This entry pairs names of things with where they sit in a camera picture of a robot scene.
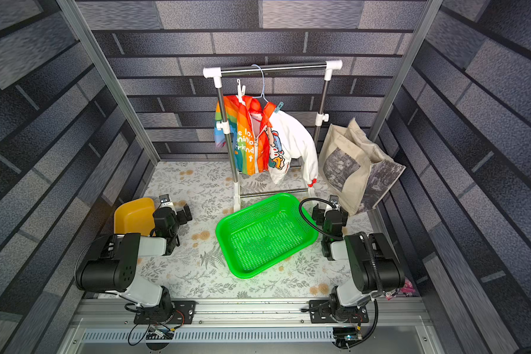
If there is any white cartoon jacket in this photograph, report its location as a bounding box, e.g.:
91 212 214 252
266 111 319 188

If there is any teal clothespin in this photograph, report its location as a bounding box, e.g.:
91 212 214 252
274 102 284 113

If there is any rainbow striped jacket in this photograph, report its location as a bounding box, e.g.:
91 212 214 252
224 95 276 176

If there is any white clothespin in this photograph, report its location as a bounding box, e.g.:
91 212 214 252
236 79 246 105

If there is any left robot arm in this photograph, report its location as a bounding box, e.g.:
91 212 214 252
75 198 195 326

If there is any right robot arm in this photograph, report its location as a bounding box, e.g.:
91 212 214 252
305 204 405 324

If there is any yellow plastic bowl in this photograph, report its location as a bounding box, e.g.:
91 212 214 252
114 198 156 237

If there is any beige canvas tote bag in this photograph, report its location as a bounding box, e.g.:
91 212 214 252
319 119 406 215

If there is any green plastic basket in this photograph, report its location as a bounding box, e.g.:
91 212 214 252
215 193 319 279

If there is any metal clothes rack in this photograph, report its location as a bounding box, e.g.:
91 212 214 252
203 60 343 211

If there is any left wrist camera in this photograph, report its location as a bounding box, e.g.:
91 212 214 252
158 194 176 211

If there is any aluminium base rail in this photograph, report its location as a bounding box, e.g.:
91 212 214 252
60 298 443 353

